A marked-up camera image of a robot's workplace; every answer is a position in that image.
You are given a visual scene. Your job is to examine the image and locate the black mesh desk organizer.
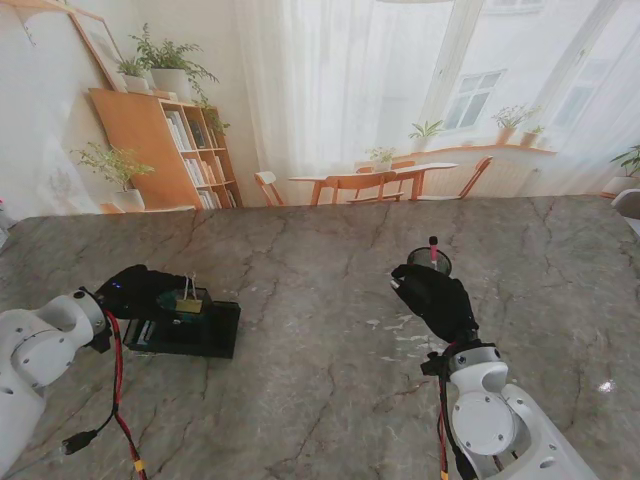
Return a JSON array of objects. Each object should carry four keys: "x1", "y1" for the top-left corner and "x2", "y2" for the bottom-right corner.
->
[{"x1": 121, "y1": 284, "x2": 243, "y2": 360}]

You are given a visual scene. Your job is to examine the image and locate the red cable of left arm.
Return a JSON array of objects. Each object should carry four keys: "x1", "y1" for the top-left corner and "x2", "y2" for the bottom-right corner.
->
[{"x1": 103, "y1": 308, "x2": 150, "y2": 480}]

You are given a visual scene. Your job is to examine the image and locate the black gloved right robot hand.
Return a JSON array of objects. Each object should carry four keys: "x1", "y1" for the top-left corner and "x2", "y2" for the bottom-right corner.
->
[{"x1": 389, "y1": 263, "x2": 480, "y2": 344}]

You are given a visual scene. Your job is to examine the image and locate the red black cable of right arm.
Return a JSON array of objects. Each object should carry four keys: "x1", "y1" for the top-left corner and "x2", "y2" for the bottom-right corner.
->
[{"x1": 433, "y1": 344, "x2": 476, "y2": 480}]

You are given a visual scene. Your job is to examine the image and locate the printed room backdrop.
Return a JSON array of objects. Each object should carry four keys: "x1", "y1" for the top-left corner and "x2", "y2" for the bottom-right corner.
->
[{"x1": 0, "y1": 0, "x2": 640, "y2": 220}]

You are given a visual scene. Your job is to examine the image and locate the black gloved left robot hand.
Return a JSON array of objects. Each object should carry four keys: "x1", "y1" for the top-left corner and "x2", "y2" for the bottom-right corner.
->
[{"x1": 93, "y1": 264, "x2": 187, "y2": 322}]

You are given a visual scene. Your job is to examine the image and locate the black mesh pen cup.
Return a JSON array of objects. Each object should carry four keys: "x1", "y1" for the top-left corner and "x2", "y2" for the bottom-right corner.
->
[{"x1": 406, "y1": 247, "x2": 454, "y2": 277}]

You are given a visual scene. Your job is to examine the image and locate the yellow binder clip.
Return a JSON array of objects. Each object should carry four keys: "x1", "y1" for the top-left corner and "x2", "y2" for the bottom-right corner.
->
[{"x1": 174, "y1": 270, "x2": 206, "y2": 316}]

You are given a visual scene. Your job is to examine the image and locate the black cable with plug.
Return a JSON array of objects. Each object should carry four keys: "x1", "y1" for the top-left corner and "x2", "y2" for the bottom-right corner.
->
[{"x1": 60, "y1": 405, "x2": 120, "y2": 457}]

